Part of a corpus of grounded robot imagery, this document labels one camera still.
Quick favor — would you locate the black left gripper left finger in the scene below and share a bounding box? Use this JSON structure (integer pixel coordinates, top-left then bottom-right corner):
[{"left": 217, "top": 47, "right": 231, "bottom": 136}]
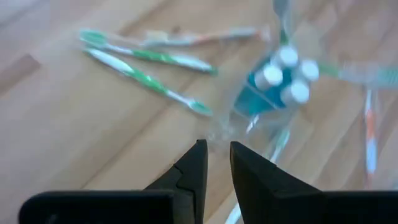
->
[{"left": 144, "top": 139, "right": 208, "bottom": 224}]

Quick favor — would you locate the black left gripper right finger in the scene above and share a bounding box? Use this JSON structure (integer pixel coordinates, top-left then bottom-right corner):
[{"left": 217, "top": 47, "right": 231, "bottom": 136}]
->
[{"left": 229, "top": 141, "right": 326, "bottom": 224}]

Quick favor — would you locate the clear acrylic organizer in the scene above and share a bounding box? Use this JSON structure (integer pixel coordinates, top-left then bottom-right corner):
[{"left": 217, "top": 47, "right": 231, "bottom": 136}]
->
[{"left": 206, "top": 12, "right": 335, "bottom": 153}]

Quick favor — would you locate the blue mouthwash bottle white cap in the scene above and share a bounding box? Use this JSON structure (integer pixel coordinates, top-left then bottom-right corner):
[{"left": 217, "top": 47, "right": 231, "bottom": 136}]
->
[
  {"left": 273, "top": 45, "right": 300, "bottom": 70},
  {"left": 247, "top": 63, "right": 284, "bottom": 94},
  {"left": 292, "top": 58, "right": 320, "bottom": 82},
  {"left": 233, "top": 79, "right": 312, "bottom": 118}
]

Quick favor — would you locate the orange toothbrush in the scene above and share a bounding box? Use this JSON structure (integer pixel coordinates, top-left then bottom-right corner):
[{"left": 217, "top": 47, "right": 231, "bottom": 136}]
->
[
  {"left": 363, "top": 88, "right": 379, "bottom": 187},
  {"left": 141, "top": 25, "right": 271, "bottom": 48}
]

